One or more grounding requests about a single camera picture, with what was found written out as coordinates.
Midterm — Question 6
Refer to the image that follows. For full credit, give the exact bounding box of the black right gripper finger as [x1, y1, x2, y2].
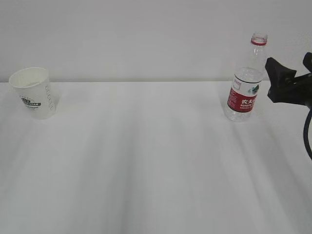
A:
[303, 52, 312, 73]
[265, 57, 297, 88]

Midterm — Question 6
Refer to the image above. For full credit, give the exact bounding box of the Nongfu Spring water bottle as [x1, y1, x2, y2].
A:
[224, 32, 268, 122]

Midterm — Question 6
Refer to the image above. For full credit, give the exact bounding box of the white paper cup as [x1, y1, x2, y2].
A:
[9, 67, 56, 119]

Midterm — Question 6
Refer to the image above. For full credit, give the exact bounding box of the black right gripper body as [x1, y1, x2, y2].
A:
[268, 73, 312, 107]

